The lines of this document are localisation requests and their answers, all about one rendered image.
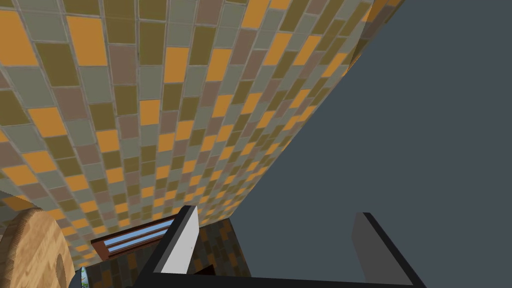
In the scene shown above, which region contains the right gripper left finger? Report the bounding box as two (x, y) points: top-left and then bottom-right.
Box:
(150, 204), (200, 276)

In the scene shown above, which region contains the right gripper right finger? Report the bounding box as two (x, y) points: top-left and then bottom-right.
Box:
(351, 211), (426, 287)

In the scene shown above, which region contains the brown framed window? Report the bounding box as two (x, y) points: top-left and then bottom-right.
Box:
(90, 217), (176, 262)

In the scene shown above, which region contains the round wooden table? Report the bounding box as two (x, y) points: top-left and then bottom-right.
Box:
(0, 207), (76, 288)

